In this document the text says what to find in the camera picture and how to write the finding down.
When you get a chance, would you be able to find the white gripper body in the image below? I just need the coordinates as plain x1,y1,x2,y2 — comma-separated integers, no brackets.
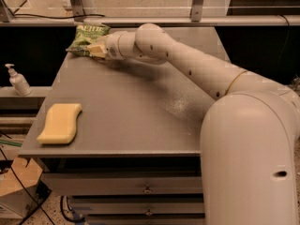
105,32,124,60

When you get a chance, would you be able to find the green jalapeno chip bag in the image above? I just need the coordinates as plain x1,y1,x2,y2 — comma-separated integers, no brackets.
67,23,110,56

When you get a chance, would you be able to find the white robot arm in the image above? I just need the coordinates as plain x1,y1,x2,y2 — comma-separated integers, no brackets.
88,23,300,225

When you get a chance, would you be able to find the yellow sponge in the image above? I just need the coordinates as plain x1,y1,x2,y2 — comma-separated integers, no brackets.
37,103,82,144

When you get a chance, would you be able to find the white pump dispenser bottle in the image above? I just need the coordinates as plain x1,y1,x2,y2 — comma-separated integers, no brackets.
5,64,32,97

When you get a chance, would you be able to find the grey drawer cabinet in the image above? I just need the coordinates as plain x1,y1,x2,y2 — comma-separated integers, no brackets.
18,26,233,225

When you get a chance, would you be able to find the cardboard box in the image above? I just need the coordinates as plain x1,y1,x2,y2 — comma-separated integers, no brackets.
0,157,42,218

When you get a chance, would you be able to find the left metal bracket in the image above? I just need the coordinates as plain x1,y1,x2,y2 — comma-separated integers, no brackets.
70,0,85,23

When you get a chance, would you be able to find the metal bracket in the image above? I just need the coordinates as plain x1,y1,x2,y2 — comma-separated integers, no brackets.
190,0,204,22
70,0,85,23

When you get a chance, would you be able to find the black cable on ledge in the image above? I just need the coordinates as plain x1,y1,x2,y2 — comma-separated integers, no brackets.
12,13,107,21

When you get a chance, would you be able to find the right metal bracket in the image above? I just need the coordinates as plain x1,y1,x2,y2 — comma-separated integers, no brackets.
190,0,204,22

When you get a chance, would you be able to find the black floor cable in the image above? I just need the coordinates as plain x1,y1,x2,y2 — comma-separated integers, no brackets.
0,147,57,225

